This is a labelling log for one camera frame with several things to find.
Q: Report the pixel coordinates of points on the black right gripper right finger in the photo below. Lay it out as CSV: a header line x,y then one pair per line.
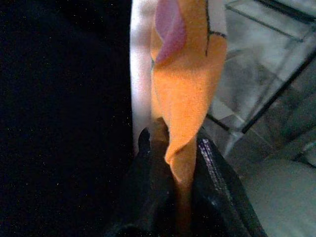
x,y
217,197

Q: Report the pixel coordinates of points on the black metal drying rack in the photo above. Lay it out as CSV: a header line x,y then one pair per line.
x,y
271,102

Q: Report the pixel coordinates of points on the pink orange child garment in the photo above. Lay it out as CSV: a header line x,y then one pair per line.
x,y
182,98

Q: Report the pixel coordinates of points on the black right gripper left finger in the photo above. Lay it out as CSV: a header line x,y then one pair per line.
x,y
150,197

